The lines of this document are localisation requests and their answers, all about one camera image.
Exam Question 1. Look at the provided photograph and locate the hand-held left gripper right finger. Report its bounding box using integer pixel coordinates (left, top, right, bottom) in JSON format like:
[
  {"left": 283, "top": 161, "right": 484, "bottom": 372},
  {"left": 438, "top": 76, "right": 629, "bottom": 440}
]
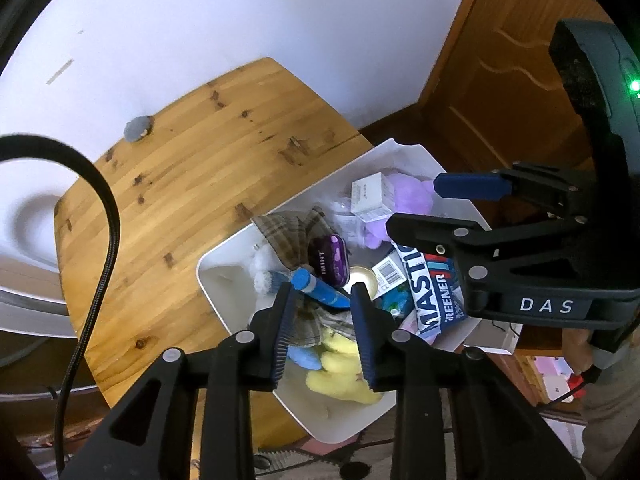
[{"left": 351, "top": 284, "right": 586, "bottom": 480}]

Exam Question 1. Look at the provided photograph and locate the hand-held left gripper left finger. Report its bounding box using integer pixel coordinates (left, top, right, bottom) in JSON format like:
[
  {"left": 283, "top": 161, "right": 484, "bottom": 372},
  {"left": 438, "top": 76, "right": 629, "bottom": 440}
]
[{"left": 60, "top": 284, "right": 299, "bottom": 480}]

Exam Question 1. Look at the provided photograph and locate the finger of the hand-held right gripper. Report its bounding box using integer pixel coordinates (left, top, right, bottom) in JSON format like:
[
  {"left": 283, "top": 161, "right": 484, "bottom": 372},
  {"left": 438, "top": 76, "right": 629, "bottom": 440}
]
[
  {"left": 434, "top": 162, "right": 596, "bottom": 221},
  {"left": 386, "top": 212, "right": 596, "bottom": 311}
]

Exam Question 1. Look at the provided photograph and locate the blue tube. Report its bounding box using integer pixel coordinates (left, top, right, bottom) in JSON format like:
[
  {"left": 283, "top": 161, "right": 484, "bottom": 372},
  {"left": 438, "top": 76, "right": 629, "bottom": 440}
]
[{"left": 291, "top": 267, "right": 352, "bottom": 311}]

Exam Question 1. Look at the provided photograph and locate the blue and white packet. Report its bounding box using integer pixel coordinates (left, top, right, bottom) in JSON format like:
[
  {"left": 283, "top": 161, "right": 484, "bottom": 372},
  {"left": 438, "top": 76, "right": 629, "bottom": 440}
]
[{"left": 392, "top": 242, "right": 473, "bottom": 346}]

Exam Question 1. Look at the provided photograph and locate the white plastic bin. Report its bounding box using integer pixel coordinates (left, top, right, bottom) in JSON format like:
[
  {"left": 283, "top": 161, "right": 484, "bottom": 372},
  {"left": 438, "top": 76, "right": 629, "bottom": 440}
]
[{"left": 196, "top": 138, "right": 523, "bottom": 443}]

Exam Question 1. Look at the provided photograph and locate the person's right forearm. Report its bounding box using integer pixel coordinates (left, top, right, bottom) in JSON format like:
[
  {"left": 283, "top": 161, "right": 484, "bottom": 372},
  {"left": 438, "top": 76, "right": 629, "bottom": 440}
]
[{"left": 582, "top": 342, "right": 640, "bottom": 480}]

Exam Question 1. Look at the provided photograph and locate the person's right hand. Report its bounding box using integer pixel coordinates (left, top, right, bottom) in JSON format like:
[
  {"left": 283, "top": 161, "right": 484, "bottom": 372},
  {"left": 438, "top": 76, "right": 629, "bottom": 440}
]
[{"left": 562, "top": 329, "right": 595, "bottom": 377}]

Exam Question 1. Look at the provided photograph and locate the yellow plush toy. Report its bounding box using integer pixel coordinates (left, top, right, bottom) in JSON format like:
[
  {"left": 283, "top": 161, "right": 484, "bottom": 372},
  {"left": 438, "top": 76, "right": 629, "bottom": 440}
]
[{"left": 305, "top": 330, "right": 383, "bottom": 406}]

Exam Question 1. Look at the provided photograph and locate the pink tissue pack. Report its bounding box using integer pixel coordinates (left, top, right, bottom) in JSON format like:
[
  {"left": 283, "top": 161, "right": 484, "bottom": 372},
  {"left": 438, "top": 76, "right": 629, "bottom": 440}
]
[{"left": 399, "top": 310, "right": 426, "bottom": 333}]

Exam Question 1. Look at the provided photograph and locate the purple plush toy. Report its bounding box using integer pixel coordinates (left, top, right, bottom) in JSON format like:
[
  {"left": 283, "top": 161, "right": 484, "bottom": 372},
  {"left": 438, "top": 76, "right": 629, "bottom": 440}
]
[{"left": 362, "top": 170, "right": 436, "bottom": 251}]

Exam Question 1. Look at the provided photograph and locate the small white box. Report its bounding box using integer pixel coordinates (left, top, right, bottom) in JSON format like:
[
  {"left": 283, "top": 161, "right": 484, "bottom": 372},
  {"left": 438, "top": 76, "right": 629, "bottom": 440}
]
[{"left": 350, "top": 172, "right": 398, "bottom": 222}]

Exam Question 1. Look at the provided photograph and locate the purple dotted tin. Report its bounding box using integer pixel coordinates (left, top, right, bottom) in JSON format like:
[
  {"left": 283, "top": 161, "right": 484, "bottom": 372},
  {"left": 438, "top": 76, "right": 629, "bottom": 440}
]
[{"left": 306, "top": 234, "right": 351, "bottom": 288}]

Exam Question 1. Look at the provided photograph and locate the clear plastic bottle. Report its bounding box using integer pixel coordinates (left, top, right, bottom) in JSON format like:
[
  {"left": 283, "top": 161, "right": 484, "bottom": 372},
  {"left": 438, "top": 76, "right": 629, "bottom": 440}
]
[{"left": 331, "top": 199, "right": 368, "bottom": 233}]

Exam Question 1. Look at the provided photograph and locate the plaid fabric bow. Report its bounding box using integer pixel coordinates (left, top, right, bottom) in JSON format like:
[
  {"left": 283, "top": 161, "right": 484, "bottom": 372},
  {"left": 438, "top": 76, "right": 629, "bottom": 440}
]
[{"left": 250, "top": 205, "right": 358, "bottom": 348}]

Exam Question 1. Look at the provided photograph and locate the wooden door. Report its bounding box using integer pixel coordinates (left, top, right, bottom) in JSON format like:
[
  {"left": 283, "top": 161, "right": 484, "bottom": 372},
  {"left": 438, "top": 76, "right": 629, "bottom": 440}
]
[{"left": 415, "top": 0, "right": 616, "bottom": 221}]

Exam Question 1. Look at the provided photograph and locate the fringed rug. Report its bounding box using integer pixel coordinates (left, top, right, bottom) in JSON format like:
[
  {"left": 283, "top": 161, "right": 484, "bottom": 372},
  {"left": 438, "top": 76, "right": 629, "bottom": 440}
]
[{"left": 252, "top": 427, "right": 401, "bottom": 480}]

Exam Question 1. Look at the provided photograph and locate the white chair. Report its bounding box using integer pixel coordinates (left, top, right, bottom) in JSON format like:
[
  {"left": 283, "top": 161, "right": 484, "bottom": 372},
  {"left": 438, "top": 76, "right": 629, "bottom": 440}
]
[{"left": 0, "top": 160, "right": 76, "bottom": 341}]

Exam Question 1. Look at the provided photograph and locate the black braided cable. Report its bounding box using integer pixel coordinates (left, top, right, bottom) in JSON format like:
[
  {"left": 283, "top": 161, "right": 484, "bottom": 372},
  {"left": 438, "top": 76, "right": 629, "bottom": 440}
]
[{"left": 0, "top": 133, "right": 121, "bottom": 480}]

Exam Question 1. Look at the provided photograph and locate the strip of wall tape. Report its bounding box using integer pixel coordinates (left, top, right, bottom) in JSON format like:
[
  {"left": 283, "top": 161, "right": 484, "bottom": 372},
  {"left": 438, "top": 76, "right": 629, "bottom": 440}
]
[{"left": 46, "top": 59, "right": 75, "bottom": 85}]

